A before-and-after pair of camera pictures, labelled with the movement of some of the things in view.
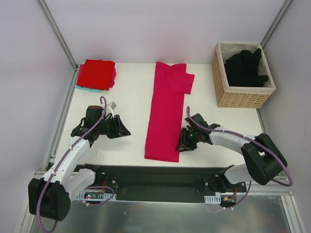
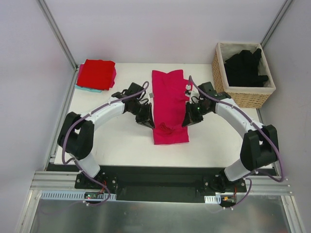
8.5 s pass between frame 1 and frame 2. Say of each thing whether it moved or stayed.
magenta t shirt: moved
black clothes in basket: stayed
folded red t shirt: stayed
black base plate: stayed
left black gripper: moved
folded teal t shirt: stayed
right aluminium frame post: stayed
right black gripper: moved
